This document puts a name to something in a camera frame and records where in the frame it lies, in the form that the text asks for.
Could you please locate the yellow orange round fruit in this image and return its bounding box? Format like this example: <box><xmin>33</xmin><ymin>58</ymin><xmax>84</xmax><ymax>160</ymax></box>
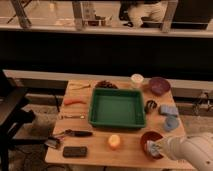
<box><xmin>108</xmin><ymin>134</ymin><xmax>121</xmax><ymax>150</ymax></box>

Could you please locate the black handled tool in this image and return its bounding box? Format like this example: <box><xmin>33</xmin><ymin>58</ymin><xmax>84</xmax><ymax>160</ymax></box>
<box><xmin>53</xmin><ymin>129</ymin><xmax>94</xmax><ymax>138</ymax></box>

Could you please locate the blue round lid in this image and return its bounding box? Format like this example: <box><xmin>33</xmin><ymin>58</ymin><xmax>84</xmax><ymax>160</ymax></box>
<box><xmin>163</xmin><ymin>116</ymin><xmax>179</xmax><ymax>132</ymax></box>

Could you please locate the red bowl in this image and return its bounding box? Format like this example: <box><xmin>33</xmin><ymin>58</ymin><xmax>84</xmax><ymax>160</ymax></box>
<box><xmin>140</xmin><ymin>131</ymin><xmax>163</xmax><ymax>160</ymax></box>

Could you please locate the light blue towel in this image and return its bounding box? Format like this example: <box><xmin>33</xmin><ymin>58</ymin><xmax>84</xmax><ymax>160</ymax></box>
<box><xmin>146</xmin><ymin>140</ymin><xmax>161</xmax><ymax>158</ymax></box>

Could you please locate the orange carrot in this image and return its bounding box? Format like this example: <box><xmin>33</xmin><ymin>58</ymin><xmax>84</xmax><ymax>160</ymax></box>
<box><xmin>63</xmin><ymin>98</ymin><xmax>86</xmax><ymax>106</ymax></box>

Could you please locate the small metal clamp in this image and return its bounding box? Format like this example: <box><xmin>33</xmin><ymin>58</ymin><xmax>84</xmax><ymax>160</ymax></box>
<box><xmin>45</xmin><ymin>137</ymin><xmax>61</xmax><ymax>149</ymax></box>

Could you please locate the white cup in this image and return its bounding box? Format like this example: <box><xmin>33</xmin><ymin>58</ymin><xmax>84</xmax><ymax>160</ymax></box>
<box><xmin>130</xmin><ymin>74</ymin><xmax>144</xmax><ymax>89</ymax></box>

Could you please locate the seated person in background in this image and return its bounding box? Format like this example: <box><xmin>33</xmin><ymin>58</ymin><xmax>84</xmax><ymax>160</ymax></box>
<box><xmin>119</xmin><ymin>0</ymin><xmax>166</xmax><ymax>27</ymax></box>

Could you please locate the black chair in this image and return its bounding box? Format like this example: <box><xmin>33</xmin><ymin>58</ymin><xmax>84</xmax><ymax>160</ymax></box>
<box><xmin>0</xmin><ymin>70</ymin><xmax>35</xmax><ymax>171</ymax></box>

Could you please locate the black rectangular block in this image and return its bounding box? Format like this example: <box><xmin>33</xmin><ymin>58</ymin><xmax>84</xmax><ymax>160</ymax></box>
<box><xmin>63</xmin><ymin>146</ymin><xmax>87</xmax><ymax>158</ymax></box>

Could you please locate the blue sponge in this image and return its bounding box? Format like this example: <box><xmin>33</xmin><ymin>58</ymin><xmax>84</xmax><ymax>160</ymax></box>
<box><xmin>159</xmin><ymin>105</ymin><xmax>179</xmax><ymax>117</ymax></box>

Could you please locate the purple bowl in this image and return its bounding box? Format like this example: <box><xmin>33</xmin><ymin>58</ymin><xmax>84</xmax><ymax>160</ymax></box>
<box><xmin>149</xmin><ymin>77</ymin><xmax>171</xmax><ymax>96</ymax></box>

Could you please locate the black and white toy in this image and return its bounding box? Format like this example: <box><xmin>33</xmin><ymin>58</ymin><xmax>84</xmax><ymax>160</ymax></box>
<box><xmin>145</xmin><ymin>100</ymin><xmax>157</xmax><ymax>114</ymax></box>

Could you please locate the green plastic tray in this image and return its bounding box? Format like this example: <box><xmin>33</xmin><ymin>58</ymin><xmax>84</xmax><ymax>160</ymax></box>
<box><xmin>88</xmin><ymin>88</ymin><xmax>146</xmax><ymax>129</ymax></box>

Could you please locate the wooden table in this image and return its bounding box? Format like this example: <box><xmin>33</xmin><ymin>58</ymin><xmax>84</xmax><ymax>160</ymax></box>
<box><xmin>45</xmin><ymin>79</ymin><xmax>192</xmax><ymax>169</ymax></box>

